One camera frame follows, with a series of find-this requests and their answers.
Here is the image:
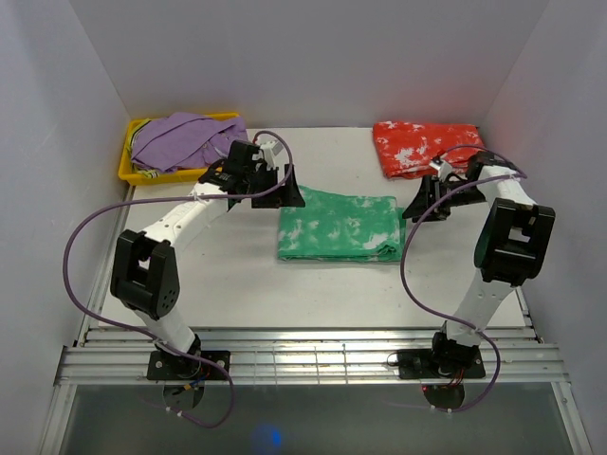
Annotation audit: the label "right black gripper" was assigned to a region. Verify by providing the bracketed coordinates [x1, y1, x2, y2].
[402, 173, 488, 223]

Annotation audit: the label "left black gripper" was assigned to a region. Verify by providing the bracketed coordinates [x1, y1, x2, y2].
[245, 165, 305, 209]

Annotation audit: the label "green tie-dye trousers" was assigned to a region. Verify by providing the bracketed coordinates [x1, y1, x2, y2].
[277, 187, 406, 263]

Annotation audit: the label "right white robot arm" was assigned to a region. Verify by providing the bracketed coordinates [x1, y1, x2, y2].
[395, 147, 556, 382]

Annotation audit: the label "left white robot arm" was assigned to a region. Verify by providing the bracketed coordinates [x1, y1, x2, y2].
[110, 134, 305, 379]

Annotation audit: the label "red tie-dye folded trousers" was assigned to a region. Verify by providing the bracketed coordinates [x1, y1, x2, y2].
[372, 120, 485, 179]

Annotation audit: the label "purple trousers in bin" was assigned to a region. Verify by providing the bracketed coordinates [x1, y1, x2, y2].
[129, 112, 248, 173]

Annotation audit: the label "yellow plastic bin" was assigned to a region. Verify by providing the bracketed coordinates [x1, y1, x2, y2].
[118, 113, 241, 186]

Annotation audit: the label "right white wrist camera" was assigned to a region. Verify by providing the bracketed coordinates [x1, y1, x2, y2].
[430, 155, 453, 181]

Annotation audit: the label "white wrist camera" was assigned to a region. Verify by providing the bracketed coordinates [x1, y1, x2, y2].
[430, 155, 453, 181]
[259, 139, 284, 171]

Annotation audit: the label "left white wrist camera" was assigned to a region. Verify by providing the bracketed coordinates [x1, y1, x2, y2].
[259, 139, 284, 171]

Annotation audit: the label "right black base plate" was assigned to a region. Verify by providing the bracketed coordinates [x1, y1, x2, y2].
[396, 348, 486, 379]

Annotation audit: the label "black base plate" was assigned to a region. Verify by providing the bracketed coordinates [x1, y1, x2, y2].
[396, 348, 486, 379]
[146, 350, 225, 382]

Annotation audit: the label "aluminium rail frame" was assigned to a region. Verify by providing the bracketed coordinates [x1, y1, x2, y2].
[41, 326, 592, 454]

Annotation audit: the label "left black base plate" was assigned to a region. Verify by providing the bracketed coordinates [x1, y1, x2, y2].
[146, 350, 225, 382]

